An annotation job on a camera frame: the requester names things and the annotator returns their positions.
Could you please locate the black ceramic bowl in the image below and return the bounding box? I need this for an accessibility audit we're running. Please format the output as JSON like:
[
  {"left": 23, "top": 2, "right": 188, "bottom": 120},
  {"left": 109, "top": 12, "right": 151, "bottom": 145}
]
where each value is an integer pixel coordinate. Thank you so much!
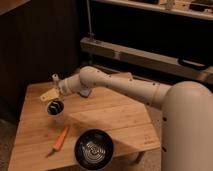
[{"left": 74, "top": 129, "right": 114, "bottom": 171}]

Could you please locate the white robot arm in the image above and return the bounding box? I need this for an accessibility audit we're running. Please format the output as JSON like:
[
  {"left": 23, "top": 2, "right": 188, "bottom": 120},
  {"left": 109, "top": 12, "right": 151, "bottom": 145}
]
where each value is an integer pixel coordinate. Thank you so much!
[{"left": 40, "top": 66, "right": 213, "bottom": 171}]

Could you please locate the clear plastic bottle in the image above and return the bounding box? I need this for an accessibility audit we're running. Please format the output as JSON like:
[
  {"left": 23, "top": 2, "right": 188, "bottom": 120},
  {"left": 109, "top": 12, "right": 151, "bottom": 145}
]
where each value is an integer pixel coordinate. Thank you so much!
[{"left": 52, "top": 74, "right": 60, "bottom": 88}]

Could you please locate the orange carrot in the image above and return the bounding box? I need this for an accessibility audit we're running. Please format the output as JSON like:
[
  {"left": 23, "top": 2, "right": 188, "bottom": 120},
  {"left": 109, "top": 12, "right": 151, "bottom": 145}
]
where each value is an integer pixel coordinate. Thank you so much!
[{"left": 47, "top": 126, "right": 69, "bottom": 157}]

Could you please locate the wooden table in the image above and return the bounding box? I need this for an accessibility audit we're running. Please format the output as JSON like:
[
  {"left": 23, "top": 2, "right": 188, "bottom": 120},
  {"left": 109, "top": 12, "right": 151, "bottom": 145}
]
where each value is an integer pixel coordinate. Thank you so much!
[{"left": 8, "top": 82, "right": 160, "bottom": 171}]

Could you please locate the vertical metal pole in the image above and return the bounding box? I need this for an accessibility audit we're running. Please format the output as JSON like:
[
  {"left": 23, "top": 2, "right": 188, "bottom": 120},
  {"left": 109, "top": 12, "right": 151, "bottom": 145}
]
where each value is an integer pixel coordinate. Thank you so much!
[{"left": 86, "top": 0, "right": 94, "bottom": 41}]

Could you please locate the background wooden shelf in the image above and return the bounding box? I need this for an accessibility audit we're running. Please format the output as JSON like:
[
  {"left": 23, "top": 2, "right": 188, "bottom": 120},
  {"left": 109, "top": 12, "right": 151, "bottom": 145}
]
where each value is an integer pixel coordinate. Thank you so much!
[{"left": 94, "top": 0, "right": 213, "bottom": 21}]

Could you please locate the black case handle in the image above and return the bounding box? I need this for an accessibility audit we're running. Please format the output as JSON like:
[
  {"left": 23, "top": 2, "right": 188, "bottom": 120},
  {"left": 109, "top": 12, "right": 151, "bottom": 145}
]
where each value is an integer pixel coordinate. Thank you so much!
[{"left": 177, "top": 59, "right": 209, "bottom": 70}]

